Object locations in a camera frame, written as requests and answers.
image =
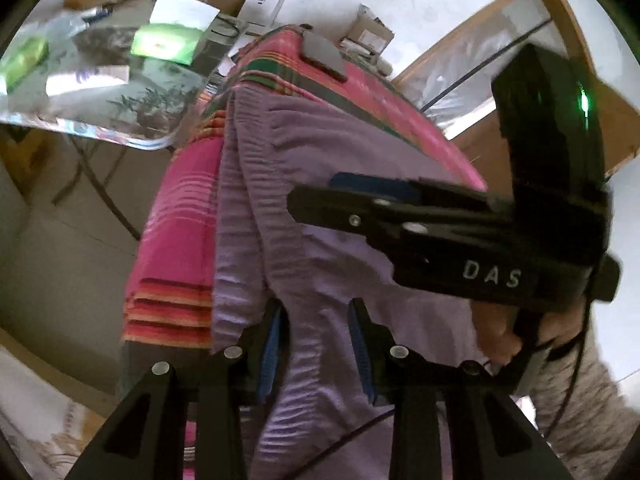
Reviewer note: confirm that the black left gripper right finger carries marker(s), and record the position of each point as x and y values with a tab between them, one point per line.
449	422

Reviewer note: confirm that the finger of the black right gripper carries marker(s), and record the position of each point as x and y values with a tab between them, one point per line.
460	223
402	189

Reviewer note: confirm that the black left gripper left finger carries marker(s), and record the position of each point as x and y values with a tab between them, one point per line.
144	437

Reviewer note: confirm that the purple fleece garment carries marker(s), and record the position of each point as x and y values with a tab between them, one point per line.
321	425

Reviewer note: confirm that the right forearm patterned sleeve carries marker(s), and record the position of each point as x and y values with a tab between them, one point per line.
597	424

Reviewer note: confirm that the right hand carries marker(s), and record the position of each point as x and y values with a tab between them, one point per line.
493	325

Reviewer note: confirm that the dark smartphone on bed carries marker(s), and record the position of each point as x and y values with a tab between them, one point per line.
319	52

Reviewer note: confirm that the plastic door curtain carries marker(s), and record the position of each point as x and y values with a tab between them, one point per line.
452	88

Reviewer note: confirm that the pink plaid bed sheet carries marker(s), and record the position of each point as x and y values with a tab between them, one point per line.
168	312

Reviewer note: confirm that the brown cardboard box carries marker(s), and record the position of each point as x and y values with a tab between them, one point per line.
369	32

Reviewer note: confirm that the wooden door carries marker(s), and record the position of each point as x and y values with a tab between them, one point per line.
610	116

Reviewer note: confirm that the white cardboard box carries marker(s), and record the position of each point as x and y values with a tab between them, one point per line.
260	14

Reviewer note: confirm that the green tissue pack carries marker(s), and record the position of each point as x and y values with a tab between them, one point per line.
166	42

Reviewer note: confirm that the cluttered side table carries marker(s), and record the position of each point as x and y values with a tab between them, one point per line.
90	85

